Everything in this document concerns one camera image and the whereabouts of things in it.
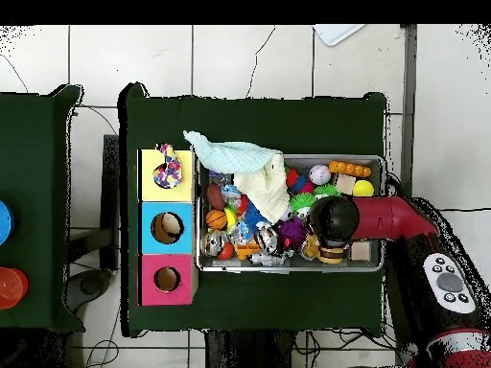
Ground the toy hamburger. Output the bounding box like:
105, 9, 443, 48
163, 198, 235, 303
317, 246, 344, 265

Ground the crushed drink can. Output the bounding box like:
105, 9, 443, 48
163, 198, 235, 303
199, 231, 228, 258

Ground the purple spiky ball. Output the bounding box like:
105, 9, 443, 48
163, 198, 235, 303
276, 217, 309, 250

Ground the mint green waffle cloth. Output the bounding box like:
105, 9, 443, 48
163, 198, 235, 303
182, 129, 284, 175

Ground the yellow tennis ball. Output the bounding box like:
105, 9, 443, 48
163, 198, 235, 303
351, 179, 375, 197

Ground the dark green side table cloth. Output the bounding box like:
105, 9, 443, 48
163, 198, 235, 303
0, 84, 84, 334

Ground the green fuzzy toy with eyes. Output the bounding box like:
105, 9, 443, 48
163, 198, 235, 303
289, 193, 316, 220

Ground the cream waffle cloth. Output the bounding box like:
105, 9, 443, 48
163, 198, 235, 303
233, 152, 292, 224

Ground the wooden box with three holes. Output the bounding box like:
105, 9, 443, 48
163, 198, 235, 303
136, 148, 199, 307

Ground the small brown football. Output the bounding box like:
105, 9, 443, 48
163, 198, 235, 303
205, 182, 226, 211

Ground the colourful dotted cloth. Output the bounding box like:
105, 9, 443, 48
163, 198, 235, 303
152, 143, 184, 190

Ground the small brown teddy bear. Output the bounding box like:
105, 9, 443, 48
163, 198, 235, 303
300, 234, 320, 259

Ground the blue round disc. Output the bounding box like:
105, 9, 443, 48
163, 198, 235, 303
0, 200, 15, 246

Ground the white tray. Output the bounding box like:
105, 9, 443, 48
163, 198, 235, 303
313, 24, 365, 47

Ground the shallow wire mesh bin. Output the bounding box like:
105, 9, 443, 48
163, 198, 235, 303
194, 152, 386, 274

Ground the white baseball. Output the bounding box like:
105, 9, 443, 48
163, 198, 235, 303
308, 163, 332, 186

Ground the small orange basketball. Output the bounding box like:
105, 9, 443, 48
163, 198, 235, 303
205, 209, 228, 231

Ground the orange plastic beaded toy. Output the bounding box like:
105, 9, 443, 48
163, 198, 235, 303
328, 159, 372, 179

